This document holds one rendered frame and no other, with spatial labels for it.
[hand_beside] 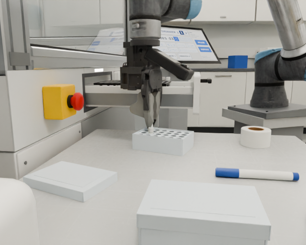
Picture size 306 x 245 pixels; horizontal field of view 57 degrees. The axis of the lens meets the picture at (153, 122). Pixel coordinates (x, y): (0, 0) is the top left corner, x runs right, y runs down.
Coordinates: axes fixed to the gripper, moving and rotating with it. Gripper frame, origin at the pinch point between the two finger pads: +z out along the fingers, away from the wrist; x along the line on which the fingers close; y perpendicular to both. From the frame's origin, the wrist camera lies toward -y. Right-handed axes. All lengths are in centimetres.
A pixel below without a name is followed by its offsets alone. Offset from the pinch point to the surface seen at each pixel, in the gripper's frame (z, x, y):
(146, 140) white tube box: 2.6, 7.1, -1.7
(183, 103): -3.6, -12.0, -4.0
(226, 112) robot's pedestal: 7, -64, -7
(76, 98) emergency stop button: -7.2, 15.0, 11.2
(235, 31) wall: -63, -401, 44
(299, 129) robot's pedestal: 11, -64, -36
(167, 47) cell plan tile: -24, -99, 36
